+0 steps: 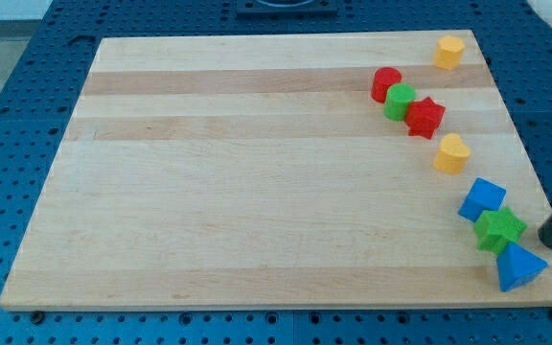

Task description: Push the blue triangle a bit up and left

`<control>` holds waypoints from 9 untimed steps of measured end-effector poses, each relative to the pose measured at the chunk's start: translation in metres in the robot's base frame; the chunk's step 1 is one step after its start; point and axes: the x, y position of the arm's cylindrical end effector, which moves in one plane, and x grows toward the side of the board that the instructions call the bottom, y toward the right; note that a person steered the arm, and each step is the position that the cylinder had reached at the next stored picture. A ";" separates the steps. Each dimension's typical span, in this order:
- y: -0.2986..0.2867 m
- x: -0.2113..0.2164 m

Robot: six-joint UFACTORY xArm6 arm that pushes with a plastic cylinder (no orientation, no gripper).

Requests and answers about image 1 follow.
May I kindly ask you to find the blue triangle block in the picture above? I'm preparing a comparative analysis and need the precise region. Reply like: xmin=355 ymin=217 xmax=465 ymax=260
xmin=496 ymin=242 xmax=548 ymax=292

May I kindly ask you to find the green star block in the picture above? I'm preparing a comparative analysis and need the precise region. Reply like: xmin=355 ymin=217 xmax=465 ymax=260
xmin=473 ymin=207 xmax=528 ymax=255

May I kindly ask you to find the blue cube block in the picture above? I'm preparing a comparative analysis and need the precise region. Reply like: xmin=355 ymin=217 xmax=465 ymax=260
xmin=457 ymin=177 xmax=507 ymax=222

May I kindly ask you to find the yellow heart block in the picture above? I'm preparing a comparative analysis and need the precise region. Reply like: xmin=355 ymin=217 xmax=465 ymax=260
xmin=432 ymin=133 xmax=472 ymax=174

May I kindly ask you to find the red star block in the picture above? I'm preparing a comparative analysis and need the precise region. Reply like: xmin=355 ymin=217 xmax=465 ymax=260
xmin=404 ymin=97 xmax=446 ymax=140

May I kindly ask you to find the yellow hexagon block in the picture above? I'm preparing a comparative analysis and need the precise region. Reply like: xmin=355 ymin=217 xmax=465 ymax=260
xmin=433 ymin=35 xmax=466 ymax=70

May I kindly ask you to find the wooden board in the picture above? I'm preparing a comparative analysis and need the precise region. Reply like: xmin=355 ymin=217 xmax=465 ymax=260
xmin=0 ymin=30 xmax=552 ymax=311

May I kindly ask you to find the green cylinder block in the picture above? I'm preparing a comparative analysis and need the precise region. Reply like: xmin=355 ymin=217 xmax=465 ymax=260
xmin=383 ymin=83 xmax=416 ymax=122

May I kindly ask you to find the red cylinder block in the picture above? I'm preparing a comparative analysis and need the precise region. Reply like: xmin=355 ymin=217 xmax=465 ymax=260
xmin=371 ymin=67 xmax=402 ymax=104

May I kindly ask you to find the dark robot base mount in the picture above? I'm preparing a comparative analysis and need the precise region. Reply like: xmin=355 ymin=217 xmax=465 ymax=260
xmin=235 ymin=0 xmax=339 ymax=18

